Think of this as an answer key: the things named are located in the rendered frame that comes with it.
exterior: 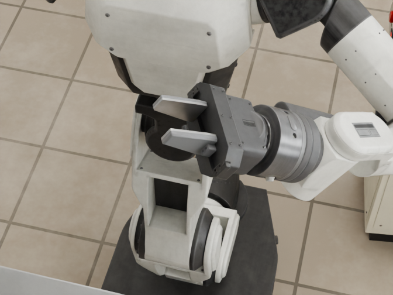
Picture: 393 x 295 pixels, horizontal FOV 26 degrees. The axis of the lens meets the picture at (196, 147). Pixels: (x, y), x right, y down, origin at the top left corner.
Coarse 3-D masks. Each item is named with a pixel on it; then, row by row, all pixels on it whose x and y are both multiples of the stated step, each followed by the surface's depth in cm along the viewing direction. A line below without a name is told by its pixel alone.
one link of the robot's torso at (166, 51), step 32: (96, 0) 133; (128, 0) 131; (160, 0) 130; (192, 0) 129; (224, 0) 128; (256, 0) 133; (96, 32) 138; (128, 32) 135; (160, 32) 133; (192, 32) 132; (224, 32) 131; (128, 64) 143; (160, 64) 140; (192, 64) 138; (224, 64) 136
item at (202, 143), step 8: (168, 136) 93; (176, 136) 93; (184, 136) 94; (192, 136) 94; (200, 136) 95; (208, 136) 96; (216, 136) 96; (168, 144) 94; (176, 144) 95; (184, 144) 95; (192, 144) 95; (200, 144) 96; (208, 144) 96; (192, 152) 97; (200, 152) 97; (208, 152) 96
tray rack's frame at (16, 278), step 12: (0, 276) 50; (12, 276) 50; (24, 276) 50; (36, 276) 50; (0, 288) 50; (12, 288) 50; (24, 288) 50; (36, 288) 50; (48, 288) 50; (60, 288) 50; (72, 288) 50; (84, 288) 50; (96, 288) 50
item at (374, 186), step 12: (372, 180) 245; (384, 180) 230; (372, 192) 243; (384, 192) 234; (372, 204) 242; (384, 204) 239; (372, 216) 245; (384, 216) 244; (372, 228) 250; (384, 228) 249; (372, 240) 261; (384, 240) 260
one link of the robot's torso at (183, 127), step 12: (144, 96) 157; (144, 108) 156; (156, 120) 158; (168, 120) 157; (180, 120) 156; (156, 132) 161; (156, 144) 164; (168, 156) 167; (180, 156) 166; (192, 156) 165
